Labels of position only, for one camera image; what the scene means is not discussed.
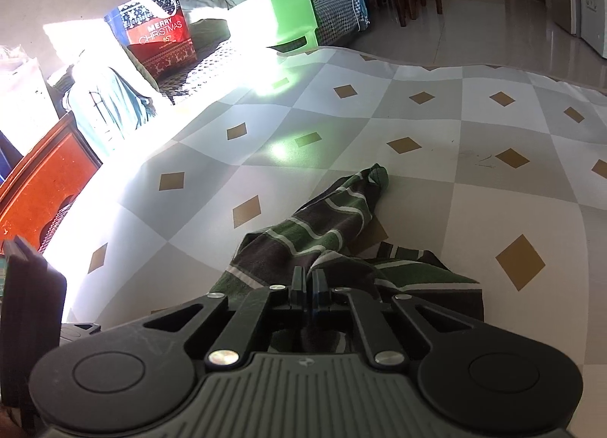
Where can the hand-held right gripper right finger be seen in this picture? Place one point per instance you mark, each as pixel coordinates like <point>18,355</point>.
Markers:
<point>318,295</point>

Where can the white plastic bag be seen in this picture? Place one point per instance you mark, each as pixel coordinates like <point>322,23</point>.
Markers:
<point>21,96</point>

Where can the houndstooth fabric bag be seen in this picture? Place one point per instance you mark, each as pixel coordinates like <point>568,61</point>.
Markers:
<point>334,15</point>

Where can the red-brown wooden furniture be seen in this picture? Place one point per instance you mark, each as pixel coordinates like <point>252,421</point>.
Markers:
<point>42,182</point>

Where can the green brown striped t-shirt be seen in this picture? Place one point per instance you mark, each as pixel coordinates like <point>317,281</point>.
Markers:
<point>308,234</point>

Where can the blue plastic box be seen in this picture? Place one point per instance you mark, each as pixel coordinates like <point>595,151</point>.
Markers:
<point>7,158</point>

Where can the light blue garment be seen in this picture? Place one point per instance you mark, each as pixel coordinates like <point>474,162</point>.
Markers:
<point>109,101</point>

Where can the dark patterned cushion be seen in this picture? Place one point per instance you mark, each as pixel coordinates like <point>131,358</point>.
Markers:
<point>213,65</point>

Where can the grey white diamond tablecloth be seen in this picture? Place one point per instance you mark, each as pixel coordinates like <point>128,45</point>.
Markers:
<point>427,172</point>

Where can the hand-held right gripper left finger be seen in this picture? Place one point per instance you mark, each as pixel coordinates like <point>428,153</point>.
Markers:
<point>298,293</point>

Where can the green plastic stool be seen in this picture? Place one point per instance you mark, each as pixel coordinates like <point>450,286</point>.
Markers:
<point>289,15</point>

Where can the red printed gift bag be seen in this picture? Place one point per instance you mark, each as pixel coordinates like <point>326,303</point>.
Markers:
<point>161,39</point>

